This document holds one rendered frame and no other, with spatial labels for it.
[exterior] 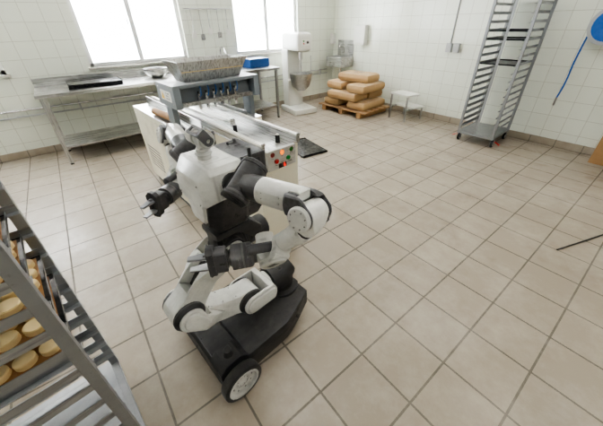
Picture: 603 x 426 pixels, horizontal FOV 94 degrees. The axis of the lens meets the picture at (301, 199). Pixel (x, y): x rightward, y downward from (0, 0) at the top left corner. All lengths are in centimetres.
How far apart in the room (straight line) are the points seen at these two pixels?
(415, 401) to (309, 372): 52
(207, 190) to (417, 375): 138
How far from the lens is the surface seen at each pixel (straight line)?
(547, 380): 208
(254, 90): 258
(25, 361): 113
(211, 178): 103
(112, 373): 180
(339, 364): 175
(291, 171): 206
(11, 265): 86
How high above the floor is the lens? 154
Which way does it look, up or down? 32 degrees down
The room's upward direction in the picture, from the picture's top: 1 degrees counter-clockwise
